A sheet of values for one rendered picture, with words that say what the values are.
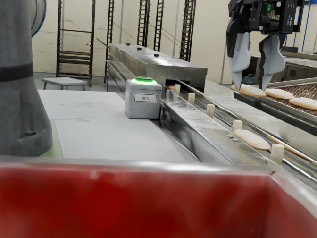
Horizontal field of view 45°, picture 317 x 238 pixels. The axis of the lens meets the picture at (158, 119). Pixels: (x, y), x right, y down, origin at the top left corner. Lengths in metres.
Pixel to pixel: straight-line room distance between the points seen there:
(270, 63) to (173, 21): 7.19
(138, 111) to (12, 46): 0.45
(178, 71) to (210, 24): 6.97
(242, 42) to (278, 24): 0.06
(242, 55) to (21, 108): 0.35
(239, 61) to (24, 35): 0.34
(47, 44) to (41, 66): 0.45
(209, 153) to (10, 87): 0.28
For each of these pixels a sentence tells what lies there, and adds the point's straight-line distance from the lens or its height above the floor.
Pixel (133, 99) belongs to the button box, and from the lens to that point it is 0.82.
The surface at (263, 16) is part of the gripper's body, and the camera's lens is 0.59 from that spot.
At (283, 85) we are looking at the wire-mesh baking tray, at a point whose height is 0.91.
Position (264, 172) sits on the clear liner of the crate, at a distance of 0.27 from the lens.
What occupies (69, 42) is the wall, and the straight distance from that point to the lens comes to 7.60.
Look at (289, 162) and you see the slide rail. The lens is 0.56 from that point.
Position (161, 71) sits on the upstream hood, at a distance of 1.07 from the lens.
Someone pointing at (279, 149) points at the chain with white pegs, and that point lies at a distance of 0.55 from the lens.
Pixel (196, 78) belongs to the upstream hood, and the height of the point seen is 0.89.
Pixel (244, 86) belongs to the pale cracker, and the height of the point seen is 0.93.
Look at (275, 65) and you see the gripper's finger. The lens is 0.64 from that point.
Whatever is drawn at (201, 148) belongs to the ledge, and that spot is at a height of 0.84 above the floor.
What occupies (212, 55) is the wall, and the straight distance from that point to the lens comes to 8.09.
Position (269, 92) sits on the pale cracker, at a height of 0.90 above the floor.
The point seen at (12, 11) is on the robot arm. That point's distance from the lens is 0.42.
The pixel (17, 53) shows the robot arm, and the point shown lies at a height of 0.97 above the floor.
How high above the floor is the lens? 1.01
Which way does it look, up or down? 13 degrees down
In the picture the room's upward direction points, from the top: 5 degrees clockwise
